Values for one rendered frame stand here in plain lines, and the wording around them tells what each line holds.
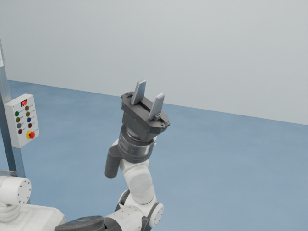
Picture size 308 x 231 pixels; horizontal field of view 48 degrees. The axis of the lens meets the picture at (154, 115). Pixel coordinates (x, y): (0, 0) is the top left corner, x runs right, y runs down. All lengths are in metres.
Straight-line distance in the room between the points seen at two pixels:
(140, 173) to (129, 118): 0.16
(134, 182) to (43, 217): 0.25
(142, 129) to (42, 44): 4.67
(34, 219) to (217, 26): 3.55
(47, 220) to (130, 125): 0.33
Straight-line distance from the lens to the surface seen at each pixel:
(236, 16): 4.15
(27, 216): 0.97
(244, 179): 3.24
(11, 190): 0.89
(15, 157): 2.16
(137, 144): 0.79
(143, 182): 0.91
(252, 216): 2.87
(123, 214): 1.02
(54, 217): 0.96
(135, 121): 0.77
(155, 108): 0.72
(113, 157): 0.84
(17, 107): 2.00
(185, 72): 4.43
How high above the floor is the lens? 1.83
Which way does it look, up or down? 25 degrees down
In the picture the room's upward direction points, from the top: straight up
